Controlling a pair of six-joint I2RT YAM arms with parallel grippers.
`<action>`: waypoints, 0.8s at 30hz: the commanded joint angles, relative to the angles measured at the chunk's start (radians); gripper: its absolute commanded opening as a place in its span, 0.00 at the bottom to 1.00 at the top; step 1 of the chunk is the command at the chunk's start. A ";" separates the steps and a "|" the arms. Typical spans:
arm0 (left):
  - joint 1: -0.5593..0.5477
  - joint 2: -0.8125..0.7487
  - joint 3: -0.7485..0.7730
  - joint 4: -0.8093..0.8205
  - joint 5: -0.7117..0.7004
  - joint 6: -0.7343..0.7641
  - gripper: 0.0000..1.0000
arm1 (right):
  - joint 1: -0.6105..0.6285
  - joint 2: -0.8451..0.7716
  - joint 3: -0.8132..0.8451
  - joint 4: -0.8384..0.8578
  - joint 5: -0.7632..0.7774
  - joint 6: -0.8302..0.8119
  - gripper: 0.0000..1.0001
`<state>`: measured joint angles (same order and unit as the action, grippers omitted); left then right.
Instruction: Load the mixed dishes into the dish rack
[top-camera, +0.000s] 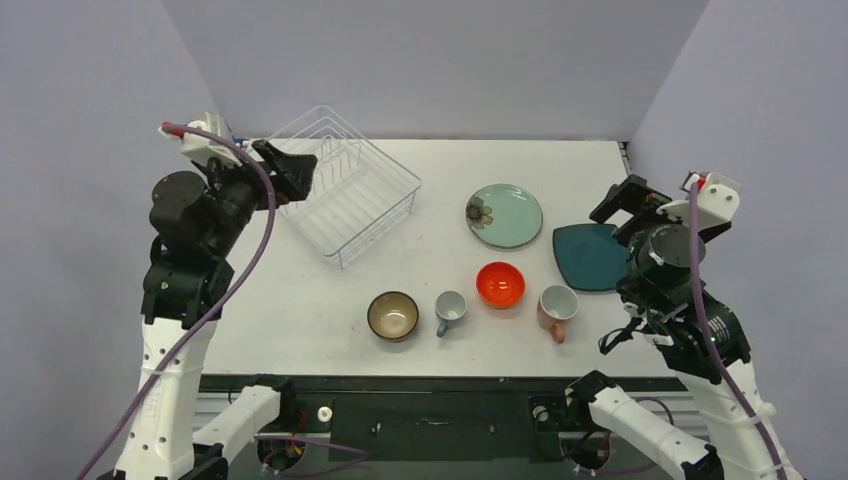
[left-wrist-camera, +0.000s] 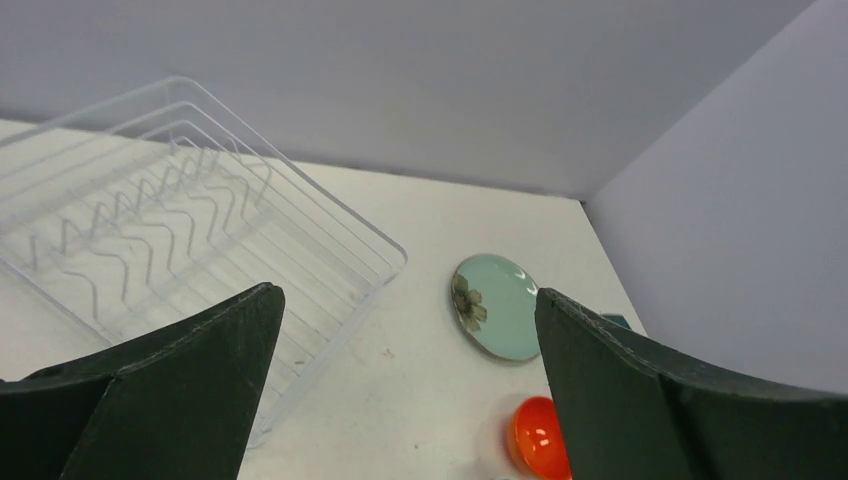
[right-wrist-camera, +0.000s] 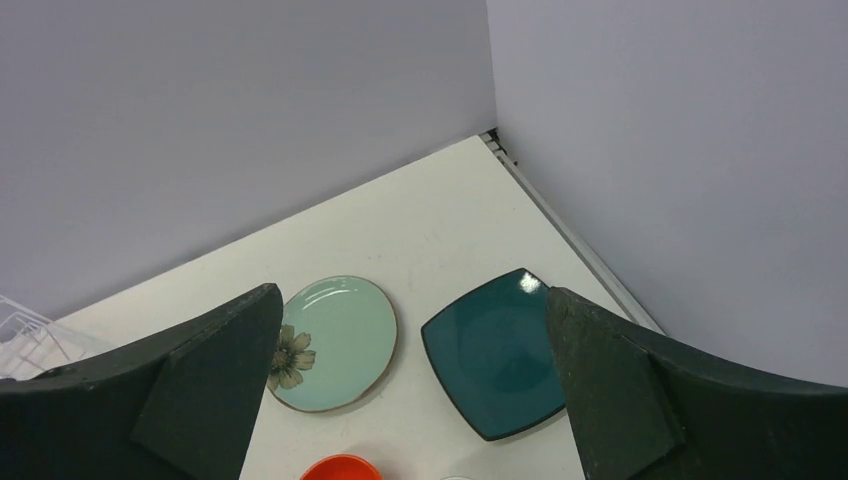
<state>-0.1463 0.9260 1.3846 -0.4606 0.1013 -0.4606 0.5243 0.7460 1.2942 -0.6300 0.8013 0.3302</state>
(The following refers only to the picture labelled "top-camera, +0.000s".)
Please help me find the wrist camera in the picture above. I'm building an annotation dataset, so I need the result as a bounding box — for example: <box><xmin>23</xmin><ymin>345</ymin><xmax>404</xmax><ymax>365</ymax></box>
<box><xmin>656</xmin><ymin>172</ymin><xmax>741</xmax><ymax>232</ymax></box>
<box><xmin>158</xmin><ymin>112</ymin><xmax>242</xmax><ymax>170</ymax></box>

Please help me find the dark teal square plate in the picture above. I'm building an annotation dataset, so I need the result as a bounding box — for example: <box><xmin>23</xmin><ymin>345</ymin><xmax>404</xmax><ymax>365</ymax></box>
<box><xmin>552</xmin><ymin>223</ymin><xmax>627</xmax><ymax>292</ymax></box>

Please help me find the white wire dish rack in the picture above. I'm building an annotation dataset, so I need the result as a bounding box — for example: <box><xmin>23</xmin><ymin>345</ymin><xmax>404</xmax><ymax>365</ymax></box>
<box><xmin>266</xmin><ymin>105</ymin><xmax>421</xmax><ymax>271</ymax></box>

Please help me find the light green floral plate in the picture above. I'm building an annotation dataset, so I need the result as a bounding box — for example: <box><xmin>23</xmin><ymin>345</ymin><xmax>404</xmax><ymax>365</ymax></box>
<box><xmin>465</xmin><ymin>183</ymin><xmax>543</xmax><ymax>249</ymax></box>

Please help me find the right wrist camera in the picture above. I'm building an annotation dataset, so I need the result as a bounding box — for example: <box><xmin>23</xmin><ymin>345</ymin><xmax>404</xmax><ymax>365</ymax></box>
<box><xmin>656</xmin><ymin>172</ymin><xmax>741</xmax><ymax>232</ymax></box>

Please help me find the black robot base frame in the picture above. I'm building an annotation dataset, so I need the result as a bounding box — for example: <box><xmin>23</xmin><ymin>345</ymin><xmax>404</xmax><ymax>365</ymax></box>
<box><xmin>195</xmin><ymin>374</ymin><xmax>690</xmax><ymax>480</ymax></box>

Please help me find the pink floral mug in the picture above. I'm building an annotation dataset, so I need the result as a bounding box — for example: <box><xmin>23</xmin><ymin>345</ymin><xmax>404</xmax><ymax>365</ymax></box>
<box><xmin>536</xmin><ymin>285</ymin><xmax>579</xmax><ymax>344</ymax></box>

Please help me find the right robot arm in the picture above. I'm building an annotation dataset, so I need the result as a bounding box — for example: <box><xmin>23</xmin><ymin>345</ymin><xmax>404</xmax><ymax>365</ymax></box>
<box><xmin>563</xmin><ymin>172</ymin><xmax>799</xmax><ymax>479</ymax></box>

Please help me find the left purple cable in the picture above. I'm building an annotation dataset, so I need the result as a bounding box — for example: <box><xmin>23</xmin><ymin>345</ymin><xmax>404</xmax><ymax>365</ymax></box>
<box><xmin>76</xmin><ymin>121</ymin><xmax>278</xmax><ymax>480</ymax></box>

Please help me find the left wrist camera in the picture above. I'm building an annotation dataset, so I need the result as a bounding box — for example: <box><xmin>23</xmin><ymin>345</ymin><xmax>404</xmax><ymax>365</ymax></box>
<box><xmin>158</xmin><ymin>112</ymin><xmax>242</xmax><ymax>170</ymax></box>

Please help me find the orange bowl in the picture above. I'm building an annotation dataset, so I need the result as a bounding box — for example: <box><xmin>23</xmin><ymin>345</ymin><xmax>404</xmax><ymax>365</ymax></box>
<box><xmin>475</xmin><ymin>261</ymin><xmax>526</xmax><ymax>309</ymax></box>

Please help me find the black patterned bowl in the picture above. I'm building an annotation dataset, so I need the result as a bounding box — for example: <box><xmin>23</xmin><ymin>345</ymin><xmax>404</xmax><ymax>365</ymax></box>
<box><xmin>366</xmin><ymin>291</ymin><xmax>420</xmax><ymax>342</ymax></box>

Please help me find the white blue-handled cup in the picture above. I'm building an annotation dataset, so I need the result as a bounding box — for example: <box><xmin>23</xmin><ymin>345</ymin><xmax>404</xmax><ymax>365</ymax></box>
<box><xmin>435</xmin><ymin>290</ymin><xmax>467</xmax><ymax>338</ymax></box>

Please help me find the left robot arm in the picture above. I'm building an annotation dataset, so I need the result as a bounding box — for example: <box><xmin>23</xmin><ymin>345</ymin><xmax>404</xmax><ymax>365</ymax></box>
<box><xmin>111</xmin><ymin>140</ymin><xmax>318</xmax><ymax>479</ymax></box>

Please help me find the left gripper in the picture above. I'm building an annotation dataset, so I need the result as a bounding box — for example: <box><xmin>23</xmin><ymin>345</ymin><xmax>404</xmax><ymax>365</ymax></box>
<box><xmin>197</xmin><ymin>139</ymin><xmax>316</xmax><ymax>255</ymax></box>

